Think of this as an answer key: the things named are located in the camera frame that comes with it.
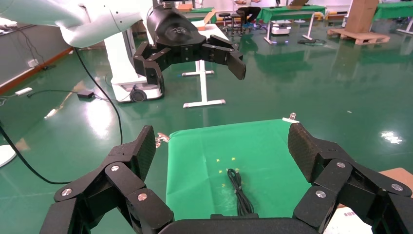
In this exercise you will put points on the metal binder clip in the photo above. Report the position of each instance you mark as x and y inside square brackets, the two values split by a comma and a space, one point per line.
[161, 139]
[291, 118]

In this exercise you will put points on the green table cloth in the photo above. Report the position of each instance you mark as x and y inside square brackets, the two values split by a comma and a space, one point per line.
[264, 168]

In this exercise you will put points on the wooden pallet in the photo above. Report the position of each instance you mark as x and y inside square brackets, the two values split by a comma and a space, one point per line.
[358, 37]

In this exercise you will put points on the white wall socket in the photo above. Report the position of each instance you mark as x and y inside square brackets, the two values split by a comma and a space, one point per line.
[33, 62]

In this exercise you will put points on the green cloth covered table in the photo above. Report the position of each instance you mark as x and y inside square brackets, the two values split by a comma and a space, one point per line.
[393, 9]
[201, 11]
[290, 11]

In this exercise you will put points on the white power strip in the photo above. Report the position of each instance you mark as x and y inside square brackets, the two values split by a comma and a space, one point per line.
[23, 91]

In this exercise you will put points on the black power adapter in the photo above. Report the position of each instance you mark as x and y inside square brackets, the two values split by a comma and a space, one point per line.
[85, 94]

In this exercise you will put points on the brown cardboard box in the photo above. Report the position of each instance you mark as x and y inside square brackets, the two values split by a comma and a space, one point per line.
[400, 176]

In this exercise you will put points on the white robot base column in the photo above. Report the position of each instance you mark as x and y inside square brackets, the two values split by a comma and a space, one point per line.
[122, 71]

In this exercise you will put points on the white round floor base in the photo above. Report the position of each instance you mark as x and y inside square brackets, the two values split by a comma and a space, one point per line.
[5, 155]

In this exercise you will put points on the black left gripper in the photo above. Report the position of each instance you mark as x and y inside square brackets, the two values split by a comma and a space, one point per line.
[174, 32]

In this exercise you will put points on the black stool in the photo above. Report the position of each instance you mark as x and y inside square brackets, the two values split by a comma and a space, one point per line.
[224, 17]
[238, 22]

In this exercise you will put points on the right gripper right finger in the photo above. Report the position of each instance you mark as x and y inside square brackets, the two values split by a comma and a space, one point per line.
[329, 174]

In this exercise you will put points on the seated person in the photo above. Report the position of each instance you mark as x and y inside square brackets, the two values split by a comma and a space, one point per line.
[250, 11]

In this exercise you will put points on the white paper manual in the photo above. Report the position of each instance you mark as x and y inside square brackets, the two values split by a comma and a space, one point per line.
[347, 223]

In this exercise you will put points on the tall cardboard carton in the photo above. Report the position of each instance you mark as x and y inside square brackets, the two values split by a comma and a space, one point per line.
[361, 14]

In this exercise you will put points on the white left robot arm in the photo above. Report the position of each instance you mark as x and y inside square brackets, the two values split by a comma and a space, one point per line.
[90, 19]

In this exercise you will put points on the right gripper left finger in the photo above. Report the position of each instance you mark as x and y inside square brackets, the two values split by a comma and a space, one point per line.
[125, 181]

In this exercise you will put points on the small white mobile robot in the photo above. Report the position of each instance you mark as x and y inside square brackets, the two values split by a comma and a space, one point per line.
[280, 28]

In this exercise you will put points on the white leg table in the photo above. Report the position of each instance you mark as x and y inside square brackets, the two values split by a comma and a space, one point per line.
[202, 87]

